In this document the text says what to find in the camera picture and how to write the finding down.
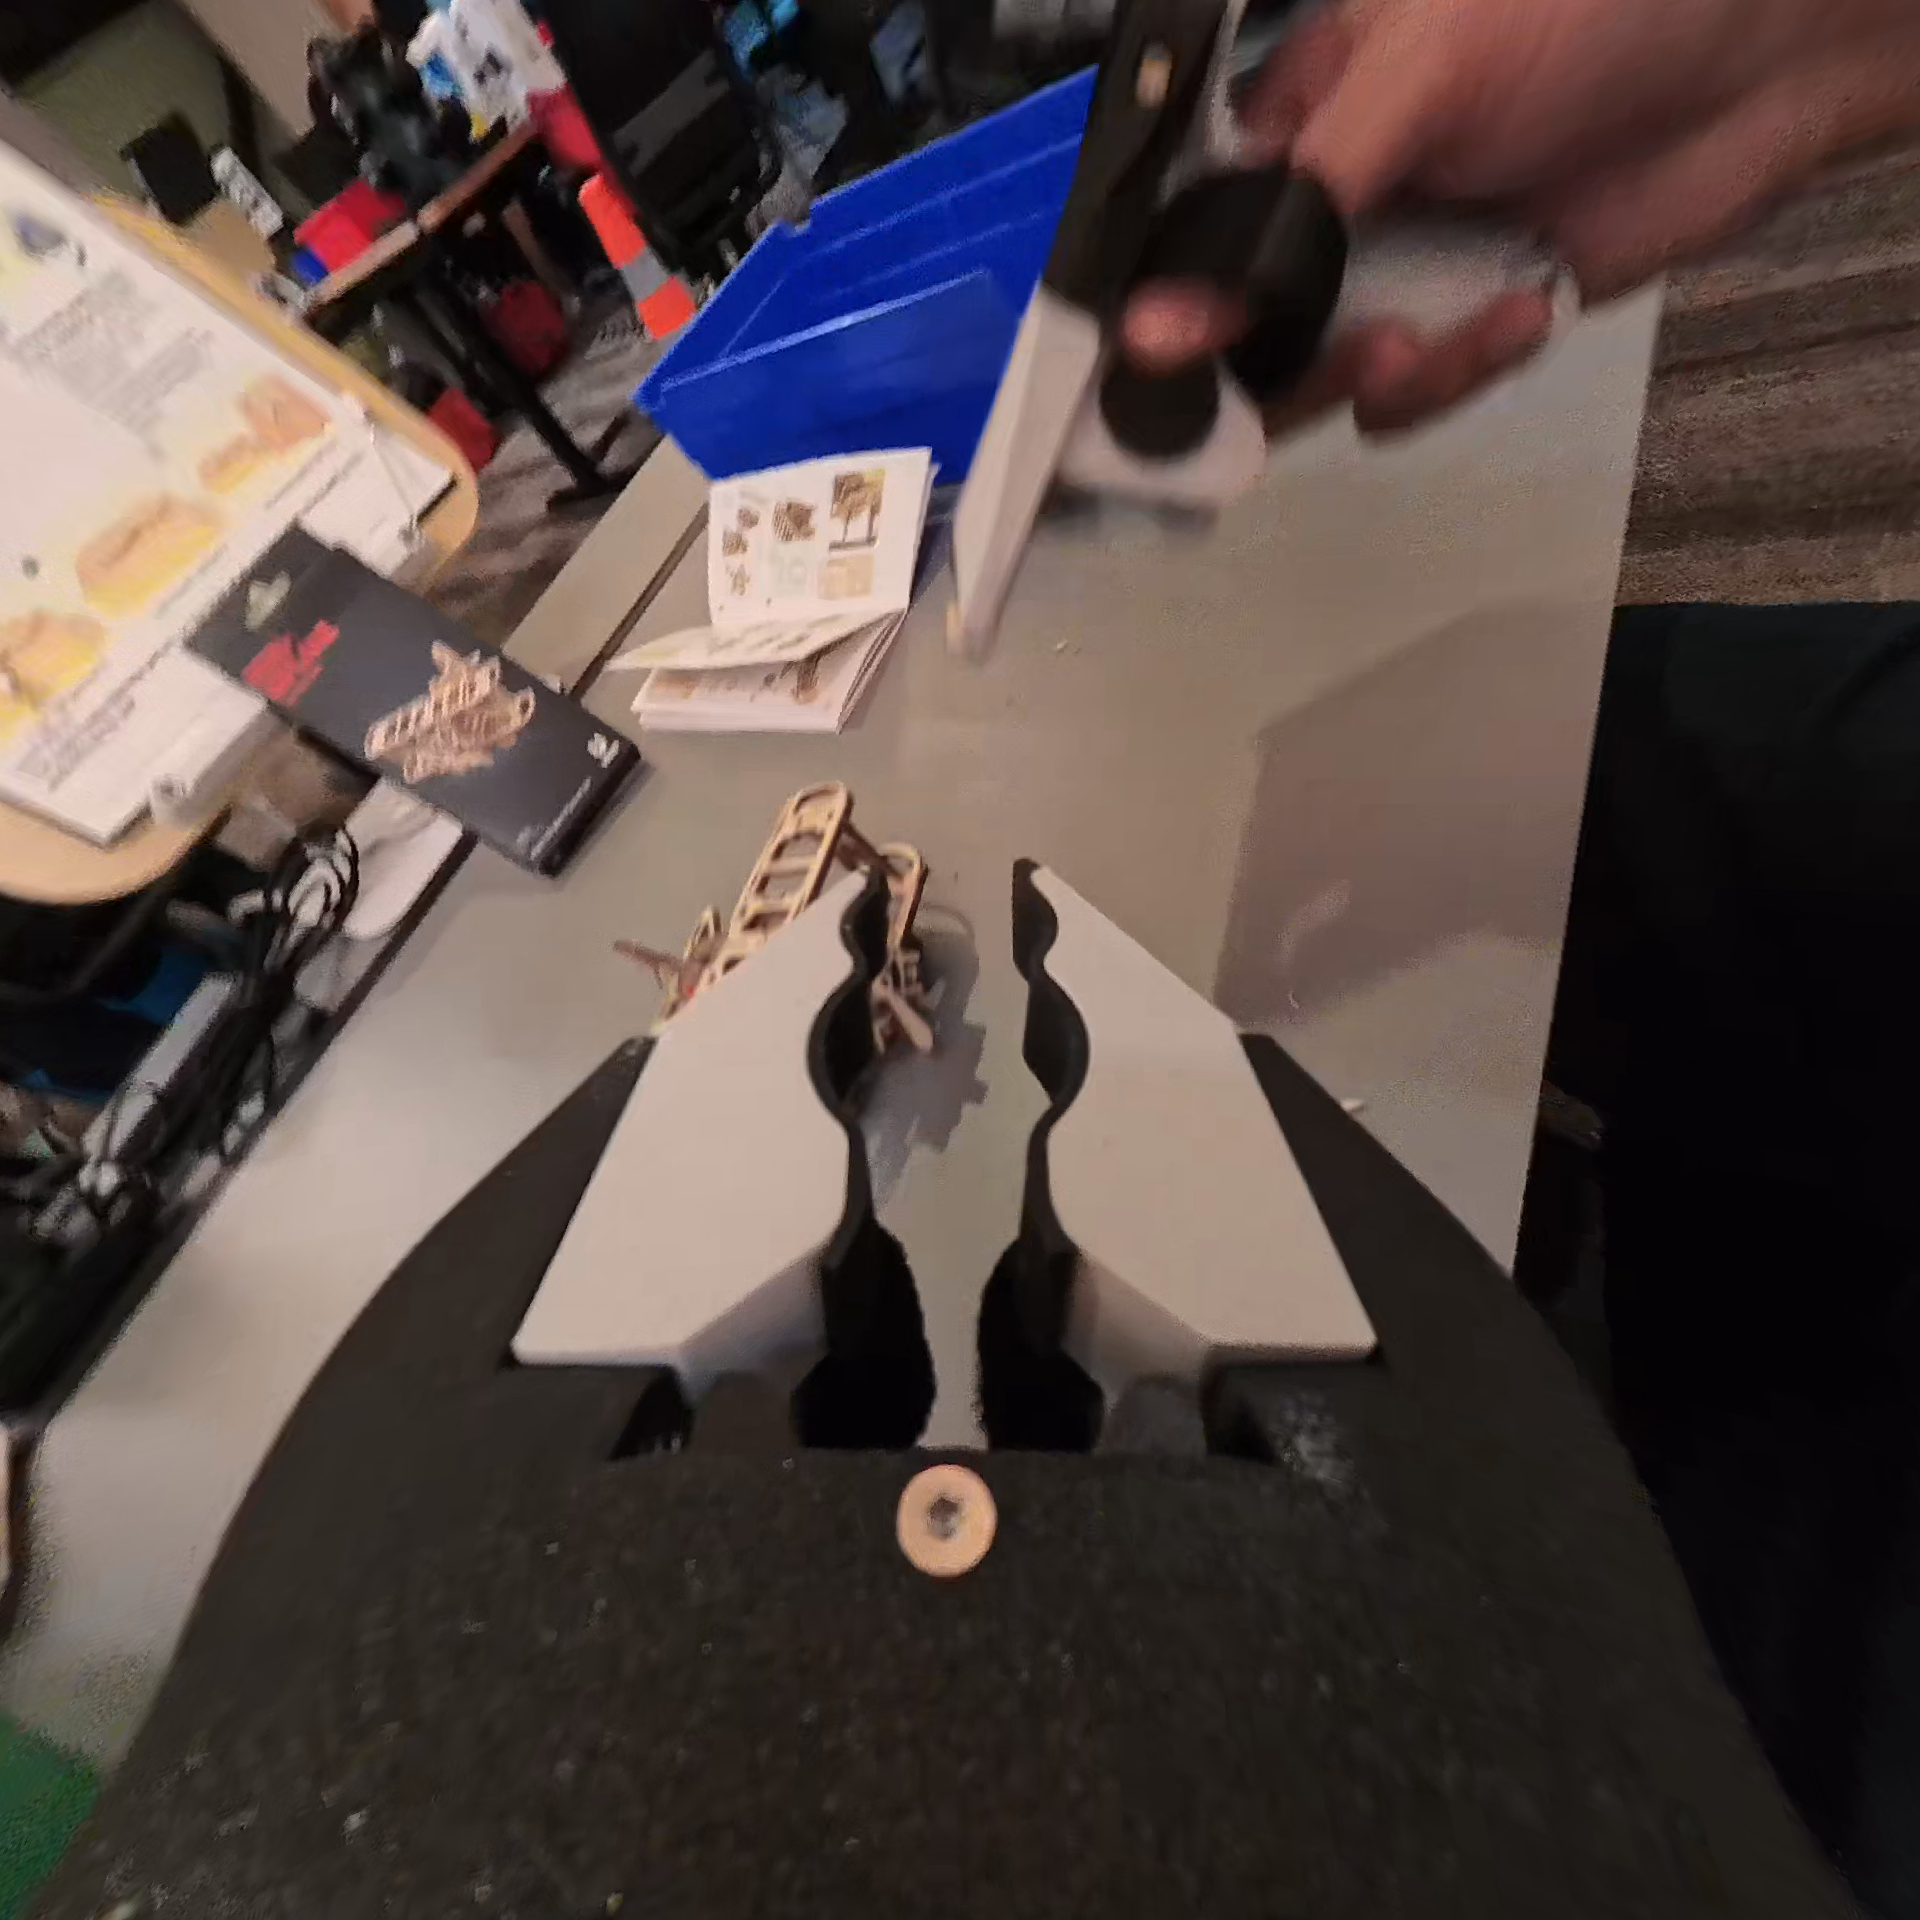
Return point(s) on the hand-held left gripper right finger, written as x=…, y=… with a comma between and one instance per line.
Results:
x=1187, y=1186

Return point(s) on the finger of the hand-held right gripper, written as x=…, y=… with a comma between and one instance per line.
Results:
x=1022, y=464

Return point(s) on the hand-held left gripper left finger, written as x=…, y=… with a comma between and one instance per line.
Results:
x=705, y=1168

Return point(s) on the wooden biplane model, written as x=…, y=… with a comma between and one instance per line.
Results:
x=795, y=864

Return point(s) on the grey desk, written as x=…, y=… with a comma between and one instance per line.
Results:
x=1351, y=600

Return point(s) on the person's right hand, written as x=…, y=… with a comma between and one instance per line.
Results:
x=1576, y=136

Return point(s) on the blue plastic bin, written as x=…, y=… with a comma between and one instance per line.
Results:
x=870, y=330

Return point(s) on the open instruction booklet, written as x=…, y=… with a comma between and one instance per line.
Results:
x=810, y=555

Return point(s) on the orange striped cone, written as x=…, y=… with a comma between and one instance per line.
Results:
x=636, y=255

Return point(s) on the black biplane packaging box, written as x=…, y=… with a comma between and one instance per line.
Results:
x=449, y=720

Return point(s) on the brown table with black legs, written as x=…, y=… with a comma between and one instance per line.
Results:
x=449, y=203

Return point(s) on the round wooden table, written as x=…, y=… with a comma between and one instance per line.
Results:
x=90, y=869

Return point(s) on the laminated instruction sheet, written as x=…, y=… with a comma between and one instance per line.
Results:
x=137, y=497

